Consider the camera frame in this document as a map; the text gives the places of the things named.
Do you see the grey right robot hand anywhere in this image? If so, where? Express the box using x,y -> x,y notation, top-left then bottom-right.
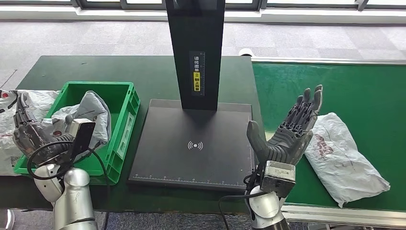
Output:
246,84 -> 324,167

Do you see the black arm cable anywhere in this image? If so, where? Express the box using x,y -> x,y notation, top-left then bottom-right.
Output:
26,140 -> 112,230
218,165 -> 270,230

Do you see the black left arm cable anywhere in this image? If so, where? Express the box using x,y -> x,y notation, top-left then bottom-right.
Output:
26,140 -> 112,230

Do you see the aluminium conveyor frame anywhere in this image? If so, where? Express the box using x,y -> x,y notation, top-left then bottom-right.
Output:
250,56 -> 406,230

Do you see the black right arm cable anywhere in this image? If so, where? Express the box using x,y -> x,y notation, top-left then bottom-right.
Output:
218,165 -> 270,230

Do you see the white woven sack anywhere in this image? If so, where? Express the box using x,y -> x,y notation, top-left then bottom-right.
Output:
0,89 -> 61,177

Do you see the green plastic crate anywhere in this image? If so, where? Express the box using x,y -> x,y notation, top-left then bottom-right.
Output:
13,81 -> 141,186

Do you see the black inbound scanner machine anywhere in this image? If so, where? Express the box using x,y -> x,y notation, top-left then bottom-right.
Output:
127,0 -> 255,193

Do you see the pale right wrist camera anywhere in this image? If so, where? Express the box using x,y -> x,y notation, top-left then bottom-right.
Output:
260,161 -> 296,199

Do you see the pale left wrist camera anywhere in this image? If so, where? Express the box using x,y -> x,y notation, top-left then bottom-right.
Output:
65,118 -> 96,162

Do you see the grey parcel bag red print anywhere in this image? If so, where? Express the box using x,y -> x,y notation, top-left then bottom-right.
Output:
41,90 -> 112,153
304,112 -> 391,208

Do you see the black yellow column sticker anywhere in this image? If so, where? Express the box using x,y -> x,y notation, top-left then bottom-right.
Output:
189,51 -> 206,96

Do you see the dark window frame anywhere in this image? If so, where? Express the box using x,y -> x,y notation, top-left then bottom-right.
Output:
0,0 -> 406,12

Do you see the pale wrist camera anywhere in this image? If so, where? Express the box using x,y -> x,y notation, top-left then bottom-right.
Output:
260,161 -> 296,199
65,118 -> 96,162

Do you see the green conveyor belt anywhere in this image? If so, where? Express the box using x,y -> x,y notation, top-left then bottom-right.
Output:
252,62 -> 406,213

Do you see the white rounded floor object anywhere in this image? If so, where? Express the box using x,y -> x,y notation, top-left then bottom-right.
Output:
0,207 -> 17,230

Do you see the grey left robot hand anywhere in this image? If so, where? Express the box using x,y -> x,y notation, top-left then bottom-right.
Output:
12,93 -> 75,166

